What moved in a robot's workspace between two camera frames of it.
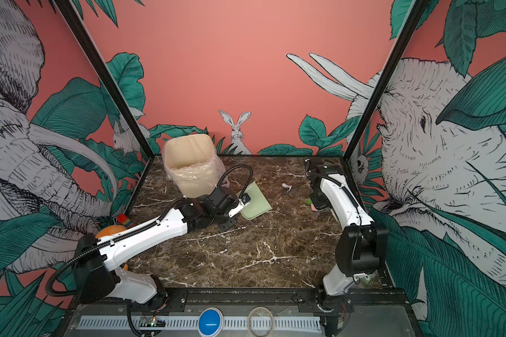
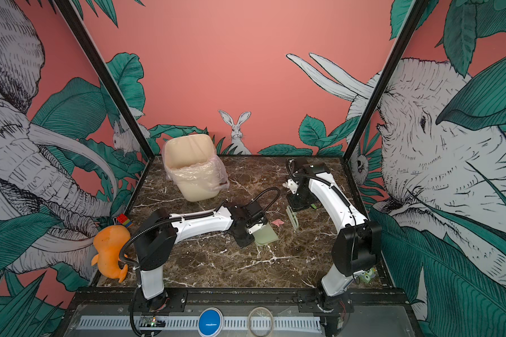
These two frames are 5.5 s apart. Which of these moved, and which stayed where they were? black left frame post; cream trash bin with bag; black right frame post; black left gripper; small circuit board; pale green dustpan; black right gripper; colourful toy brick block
Moved: black left gripper; pale green dustpan; black right gripper
Stayed: black right frame post; small circuit board; cream trash bin with bag; black left frame post; colourful toy brick block
